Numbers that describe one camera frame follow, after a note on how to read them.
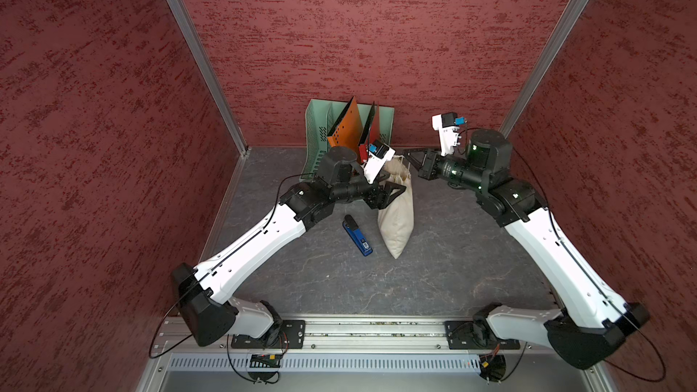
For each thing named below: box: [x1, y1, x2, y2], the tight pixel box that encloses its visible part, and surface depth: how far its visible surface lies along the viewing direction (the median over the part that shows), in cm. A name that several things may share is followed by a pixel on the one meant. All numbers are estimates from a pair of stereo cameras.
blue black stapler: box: [342, 214, 374, 257], surface depth 92 cm
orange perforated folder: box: [326, 96, 364, 154], surface depth 89 cm
